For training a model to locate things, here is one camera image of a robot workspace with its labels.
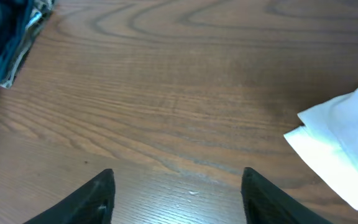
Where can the folded khaki shorts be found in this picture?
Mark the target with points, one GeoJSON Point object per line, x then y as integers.
{"type": "Point", "coordinates": [40, 13]}

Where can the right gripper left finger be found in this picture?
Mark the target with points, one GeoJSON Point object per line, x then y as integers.
{"type": "Point", "coordinates": [92, 203]}

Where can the white patterned shirt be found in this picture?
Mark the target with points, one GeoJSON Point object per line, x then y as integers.
{"type": "Point", "coordinates": [327, 141]}

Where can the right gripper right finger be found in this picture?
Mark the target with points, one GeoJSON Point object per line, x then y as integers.
{"type": "Point", "coordinates": [265, 203]}

